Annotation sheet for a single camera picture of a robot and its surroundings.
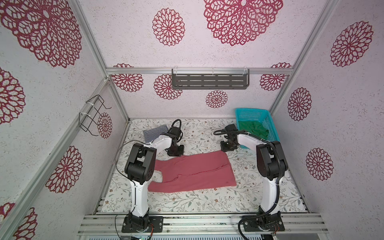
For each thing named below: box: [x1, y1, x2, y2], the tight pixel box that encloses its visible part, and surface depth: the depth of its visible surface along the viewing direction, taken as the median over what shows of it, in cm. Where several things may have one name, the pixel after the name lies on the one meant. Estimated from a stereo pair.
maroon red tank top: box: [147, 150, 237, 192], surface depth 94 cm
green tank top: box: [238, 121, 269, 140], surface depth 111 cm
